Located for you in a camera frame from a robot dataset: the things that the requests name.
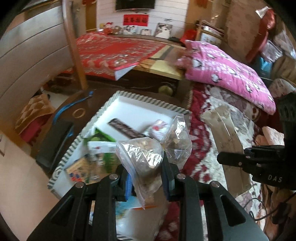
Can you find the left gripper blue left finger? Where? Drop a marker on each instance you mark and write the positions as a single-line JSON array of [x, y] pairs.
[[123, 188]]

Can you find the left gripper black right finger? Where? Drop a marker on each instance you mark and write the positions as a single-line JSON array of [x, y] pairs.
[[168, 173]]

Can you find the clear bag of red dates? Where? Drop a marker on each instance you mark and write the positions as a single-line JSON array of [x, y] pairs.
[[177, 142]]

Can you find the clear zip bag of nuts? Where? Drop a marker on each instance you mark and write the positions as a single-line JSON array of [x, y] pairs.
[[142, 159]]

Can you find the green cow cookie packet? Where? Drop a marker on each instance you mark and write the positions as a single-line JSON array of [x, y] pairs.
[[103, 159]]

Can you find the small white red snack packet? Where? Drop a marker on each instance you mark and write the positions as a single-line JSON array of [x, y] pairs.
[[157, 130]]

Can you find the blue cracker packet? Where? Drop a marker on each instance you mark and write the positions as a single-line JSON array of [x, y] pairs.
[[79, 171]]

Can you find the dark chocolate bar packet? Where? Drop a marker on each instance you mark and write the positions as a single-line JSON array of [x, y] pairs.
[[125, 129]]

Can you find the green wafer biscuit packet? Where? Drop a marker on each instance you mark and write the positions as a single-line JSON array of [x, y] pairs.
[[98, 136]]

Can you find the blue clear snack bag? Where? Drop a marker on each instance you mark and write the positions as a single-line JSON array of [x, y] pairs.
[[122, 208]]

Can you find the peach satin blanket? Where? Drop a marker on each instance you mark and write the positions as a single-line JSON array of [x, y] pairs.
[[270, 137]]

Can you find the floral plush blanket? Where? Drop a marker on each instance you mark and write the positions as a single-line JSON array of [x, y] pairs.
[[248, 120]]

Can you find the black phone case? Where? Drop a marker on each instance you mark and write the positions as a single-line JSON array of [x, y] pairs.
[[51, 146]]

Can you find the rubber band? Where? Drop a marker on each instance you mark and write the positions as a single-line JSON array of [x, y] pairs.
[[78, 113]]

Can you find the pink penguin quilt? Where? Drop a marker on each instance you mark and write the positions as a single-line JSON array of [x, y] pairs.
[[206, 63]]

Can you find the checkered brown cloth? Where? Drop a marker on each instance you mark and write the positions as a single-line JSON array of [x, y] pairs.
[[37, 106]]

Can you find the red patterned tablecloth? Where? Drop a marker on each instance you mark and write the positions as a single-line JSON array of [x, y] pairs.
[[106, 56]]

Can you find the framed photo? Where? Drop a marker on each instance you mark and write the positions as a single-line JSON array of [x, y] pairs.
[[163, 30]]

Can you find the santa plush toy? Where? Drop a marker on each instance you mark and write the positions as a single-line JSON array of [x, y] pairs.
[[108, 28]]

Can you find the wooden chair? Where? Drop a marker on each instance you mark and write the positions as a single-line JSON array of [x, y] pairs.
[[33, 53]]

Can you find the red wall banner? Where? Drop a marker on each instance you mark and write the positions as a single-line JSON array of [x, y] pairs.
[[136, 19]]

